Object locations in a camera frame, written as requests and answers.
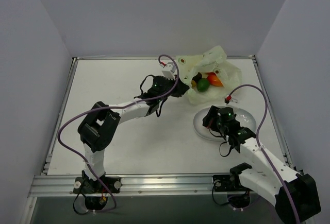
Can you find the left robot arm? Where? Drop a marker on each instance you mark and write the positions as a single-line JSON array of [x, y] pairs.
[[98, 128]]

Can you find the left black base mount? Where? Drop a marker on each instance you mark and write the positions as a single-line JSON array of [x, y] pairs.
[[94, 193]]

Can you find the orange fake fruit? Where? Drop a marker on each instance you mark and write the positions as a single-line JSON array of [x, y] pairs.
[[214, 80]]

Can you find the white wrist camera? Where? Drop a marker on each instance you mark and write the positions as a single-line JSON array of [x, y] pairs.
[[169, 71], [229, 100]]

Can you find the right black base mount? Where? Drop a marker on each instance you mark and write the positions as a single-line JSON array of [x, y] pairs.
[[238, 197]]

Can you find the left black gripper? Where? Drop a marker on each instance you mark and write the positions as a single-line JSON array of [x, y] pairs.
[[179, 88]]

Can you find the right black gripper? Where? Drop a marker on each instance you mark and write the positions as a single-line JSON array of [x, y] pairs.
[[210, 117]]

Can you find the white oval plate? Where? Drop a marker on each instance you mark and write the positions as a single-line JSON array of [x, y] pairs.
[[240, 118]]

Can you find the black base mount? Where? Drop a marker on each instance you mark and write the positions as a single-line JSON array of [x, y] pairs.
[[238, 197], [94, 193]]

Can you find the aluminium table edge frame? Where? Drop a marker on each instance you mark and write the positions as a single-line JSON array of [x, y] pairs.
[[153, 145]]

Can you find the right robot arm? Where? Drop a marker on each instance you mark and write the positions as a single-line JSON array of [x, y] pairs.
[[294, 195]]

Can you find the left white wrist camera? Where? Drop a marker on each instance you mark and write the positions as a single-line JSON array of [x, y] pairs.
[[169, 71]]

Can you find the green fake fruit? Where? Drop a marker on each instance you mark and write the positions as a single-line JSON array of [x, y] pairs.
[[203, 85]]

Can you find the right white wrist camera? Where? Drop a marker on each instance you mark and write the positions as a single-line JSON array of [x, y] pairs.
[[229, 100]]

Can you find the aluminium front rail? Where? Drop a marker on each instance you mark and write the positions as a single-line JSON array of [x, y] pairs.
[[131, 185]]

